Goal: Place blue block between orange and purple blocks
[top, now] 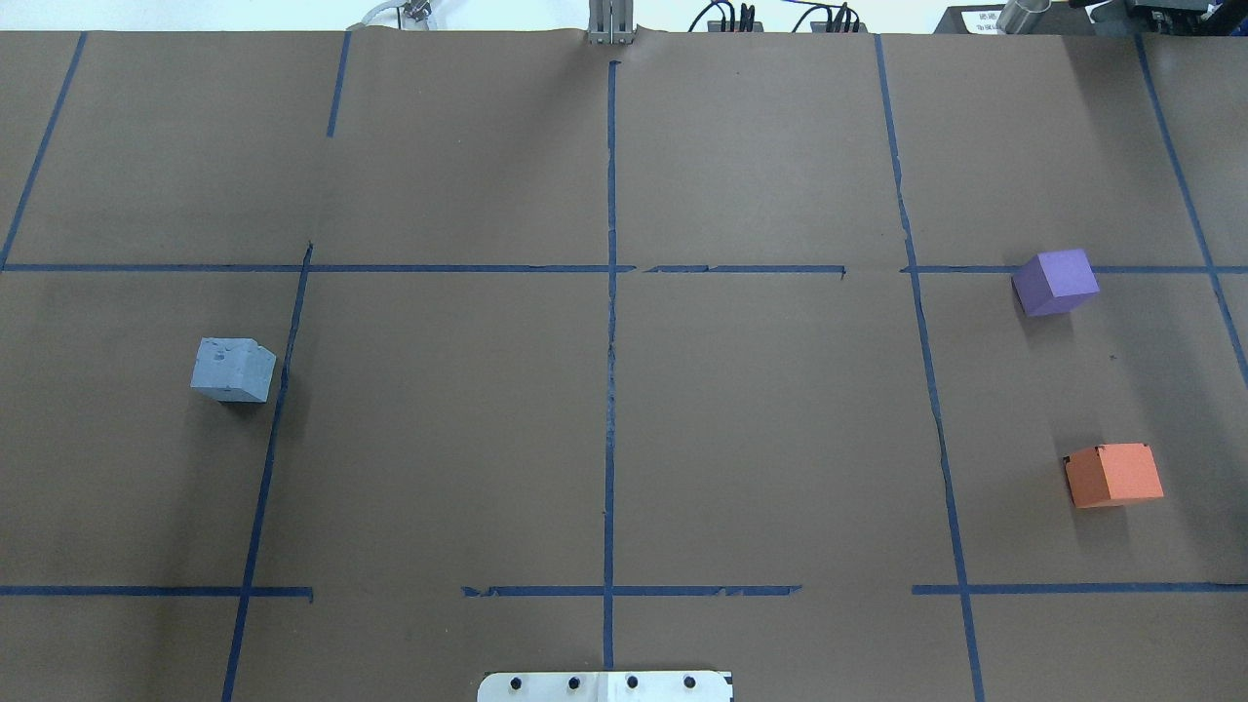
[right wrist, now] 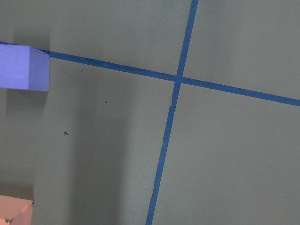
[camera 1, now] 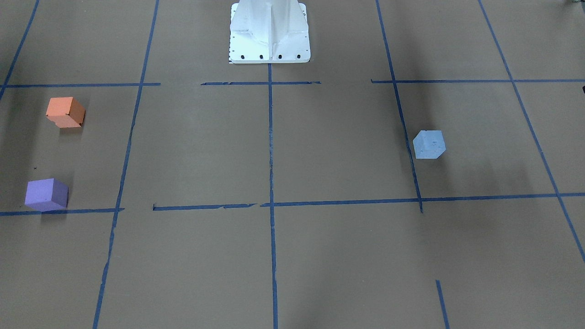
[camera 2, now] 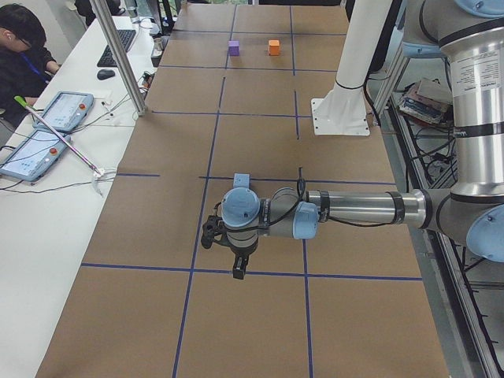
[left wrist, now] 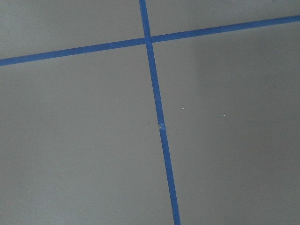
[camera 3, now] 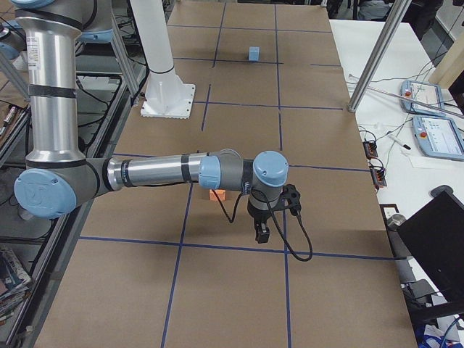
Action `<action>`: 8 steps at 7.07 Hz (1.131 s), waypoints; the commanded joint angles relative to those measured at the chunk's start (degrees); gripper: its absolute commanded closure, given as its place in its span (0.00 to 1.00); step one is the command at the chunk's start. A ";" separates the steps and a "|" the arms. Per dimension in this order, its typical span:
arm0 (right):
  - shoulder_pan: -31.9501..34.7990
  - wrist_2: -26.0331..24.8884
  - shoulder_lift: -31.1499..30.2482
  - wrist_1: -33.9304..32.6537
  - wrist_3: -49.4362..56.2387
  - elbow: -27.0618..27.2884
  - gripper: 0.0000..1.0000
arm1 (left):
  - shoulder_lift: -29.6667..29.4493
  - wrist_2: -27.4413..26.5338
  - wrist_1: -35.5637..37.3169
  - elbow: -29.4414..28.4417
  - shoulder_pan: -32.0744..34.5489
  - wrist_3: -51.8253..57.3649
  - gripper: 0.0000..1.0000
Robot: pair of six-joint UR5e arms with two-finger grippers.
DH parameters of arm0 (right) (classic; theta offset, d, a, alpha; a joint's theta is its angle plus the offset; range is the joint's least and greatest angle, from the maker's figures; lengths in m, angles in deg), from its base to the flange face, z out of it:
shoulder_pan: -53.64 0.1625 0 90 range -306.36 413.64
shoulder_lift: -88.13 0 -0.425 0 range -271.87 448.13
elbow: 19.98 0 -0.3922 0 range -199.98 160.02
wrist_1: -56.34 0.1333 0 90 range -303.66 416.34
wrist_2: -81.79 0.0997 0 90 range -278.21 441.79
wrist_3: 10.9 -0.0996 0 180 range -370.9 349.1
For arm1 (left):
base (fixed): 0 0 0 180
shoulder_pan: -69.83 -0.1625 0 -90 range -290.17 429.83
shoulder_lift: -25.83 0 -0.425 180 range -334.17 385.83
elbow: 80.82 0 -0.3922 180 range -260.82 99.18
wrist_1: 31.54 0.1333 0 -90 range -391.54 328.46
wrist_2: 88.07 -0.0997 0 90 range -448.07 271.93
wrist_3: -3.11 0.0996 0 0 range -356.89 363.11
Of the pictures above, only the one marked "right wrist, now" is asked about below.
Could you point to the purple foam block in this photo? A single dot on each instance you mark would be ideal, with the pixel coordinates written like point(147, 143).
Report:
point(23, 67)

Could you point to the orange foam block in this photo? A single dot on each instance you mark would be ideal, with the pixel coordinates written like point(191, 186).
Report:
point(15, 211)

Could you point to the crossing blue tape line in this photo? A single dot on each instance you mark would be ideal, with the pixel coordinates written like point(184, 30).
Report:
point(171, 112)

